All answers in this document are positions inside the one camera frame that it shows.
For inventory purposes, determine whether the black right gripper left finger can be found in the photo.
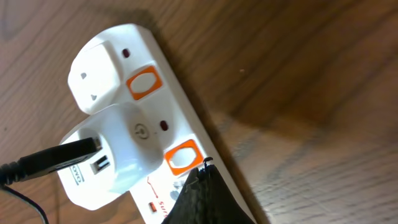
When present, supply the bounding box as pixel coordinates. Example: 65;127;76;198
162;168;200;224

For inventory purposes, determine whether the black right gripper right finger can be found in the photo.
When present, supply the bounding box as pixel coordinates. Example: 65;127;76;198
200;157;254;224

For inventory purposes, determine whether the black USB charging cable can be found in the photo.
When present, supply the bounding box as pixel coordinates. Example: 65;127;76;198
0;136;103;224

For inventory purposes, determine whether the white USB charger plug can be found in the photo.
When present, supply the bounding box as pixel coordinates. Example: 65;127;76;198
58;103;163;210

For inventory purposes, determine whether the white power strip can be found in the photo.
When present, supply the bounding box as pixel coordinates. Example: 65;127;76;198
68;24;254;223

